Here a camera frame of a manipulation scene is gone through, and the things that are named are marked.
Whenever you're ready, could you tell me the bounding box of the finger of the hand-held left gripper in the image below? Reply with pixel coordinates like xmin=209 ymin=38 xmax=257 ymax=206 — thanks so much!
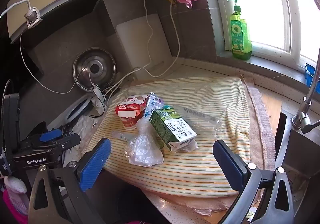
xmin=37 ymin=126 xmax=66 ymax=143

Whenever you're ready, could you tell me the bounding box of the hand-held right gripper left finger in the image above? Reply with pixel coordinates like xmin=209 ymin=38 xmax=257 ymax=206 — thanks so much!
xmin=29 ymin=138 xmax=112 ymax=224

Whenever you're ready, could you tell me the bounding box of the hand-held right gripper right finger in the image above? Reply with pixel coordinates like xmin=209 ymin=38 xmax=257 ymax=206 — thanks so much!
xmin=212 ymin=139 xmax=295 ymax=224

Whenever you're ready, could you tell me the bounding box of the clear toothbrush case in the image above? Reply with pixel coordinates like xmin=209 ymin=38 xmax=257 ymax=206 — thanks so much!
xmin=112 ymin=131 xmax=137 ymax=141

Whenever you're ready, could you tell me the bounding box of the clear plastic bottle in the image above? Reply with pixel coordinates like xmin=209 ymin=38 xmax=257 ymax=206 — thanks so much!
xmin=161 ymin=105 xmax=223 ymax=138

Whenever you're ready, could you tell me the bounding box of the translucent white plastic bag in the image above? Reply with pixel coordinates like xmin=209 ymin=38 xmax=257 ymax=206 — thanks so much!
xmin=127 ymin=116 xmax=165 ymax=167

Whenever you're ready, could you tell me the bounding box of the red yogurt cup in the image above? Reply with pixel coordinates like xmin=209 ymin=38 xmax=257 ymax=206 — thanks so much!
xmin=115 ymin=103 xmax=146 ymax=131

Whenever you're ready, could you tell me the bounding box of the green milk carton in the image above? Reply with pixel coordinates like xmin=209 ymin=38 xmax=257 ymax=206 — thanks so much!
xmin=149 ymin=108 xmax=198 ymax=153

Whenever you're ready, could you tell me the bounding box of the red instant noodle cup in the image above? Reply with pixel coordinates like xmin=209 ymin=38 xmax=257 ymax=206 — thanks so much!
xmin=124 ymin=94 xmax=148 ymax=112

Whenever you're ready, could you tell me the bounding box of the silver blue toothpaste tube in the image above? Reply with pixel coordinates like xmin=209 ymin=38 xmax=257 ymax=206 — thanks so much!
xmin=145 ymin=92 xmax=165 ymax=117

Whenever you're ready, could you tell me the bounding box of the person's left forearm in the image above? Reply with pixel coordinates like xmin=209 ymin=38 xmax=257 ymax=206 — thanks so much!
xmin=1 ymin=190 xmax=28 ymax=224

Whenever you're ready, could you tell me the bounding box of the person's left hand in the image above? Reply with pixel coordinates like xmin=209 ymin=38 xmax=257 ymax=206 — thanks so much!
xmin=4 ymin=175 xmax=28 ymax=216

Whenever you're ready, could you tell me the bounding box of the crumpled white plastic wrap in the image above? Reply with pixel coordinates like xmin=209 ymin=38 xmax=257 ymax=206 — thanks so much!
xmin=71 ymin=115 xmax=100 ymax=144

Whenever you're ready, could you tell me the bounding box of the white round appliance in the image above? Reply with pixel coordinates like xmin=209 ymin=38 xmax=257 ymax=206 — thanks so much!
xmin=65 ymin=94 xmax=94 ymax=124

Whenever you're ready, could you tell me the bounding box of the crumpled white tissue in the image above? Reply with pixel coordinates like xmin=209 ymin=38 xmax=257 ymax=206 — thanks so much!
xmin=180 ymin=139 xmax=199 ymax=152

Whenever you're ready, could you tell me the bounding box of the white charger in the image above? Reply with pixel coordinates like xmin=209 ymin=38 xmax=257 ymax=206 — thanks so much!
xmin=90 ymin=84 xmax=107 ymax=114

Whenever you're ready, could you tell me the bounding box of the steel sink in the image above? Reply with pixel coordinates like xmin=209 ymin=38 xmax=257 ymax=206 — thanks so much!
xmin=275 ymin=112 xmax=320 ymax=204

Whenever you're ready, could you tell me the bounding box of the striped cloth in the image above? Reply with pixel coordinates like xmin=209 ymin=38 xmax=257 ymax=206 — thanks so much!
xmin=82 ymin=77 xmax=252 ymax=198

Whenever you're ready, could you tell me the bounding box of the steel pot lid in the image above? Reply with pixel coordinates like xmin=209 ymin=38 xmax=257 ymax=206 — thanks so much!
xmin=72 ymin=48 xmax=117 ymax=92

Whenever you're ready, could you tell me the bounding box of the chrome faucet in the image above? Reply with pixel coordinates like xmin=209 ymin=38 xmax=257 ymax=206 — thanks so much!
xmin=291 ymin=47 xmax=320 ymax=134

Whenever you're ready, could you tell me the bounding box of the blue plastic container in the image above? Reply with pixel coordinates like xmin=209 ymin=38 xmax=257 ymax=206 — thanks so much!
xmin=304 ymin=63 xmax=320 ymax=87

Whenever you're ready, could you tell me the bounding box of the white cutting board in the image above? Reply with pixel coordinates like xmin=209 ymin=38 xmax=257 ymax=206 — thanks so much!
xmin=115 ymin=14 xmax=171 ymax=82

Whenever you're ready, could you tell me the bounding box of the green dish soap bottle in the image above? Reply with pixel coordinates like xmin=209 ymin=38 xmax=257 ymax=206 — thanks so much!
xmin=227 ymin=0 xmax=253 ymax=61

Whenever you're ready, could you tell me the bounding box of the white window frame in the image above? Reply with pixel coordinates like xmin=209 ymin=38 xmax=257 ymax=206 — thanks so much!
xmin=209 ymin=0 xmax=320 ymax=67

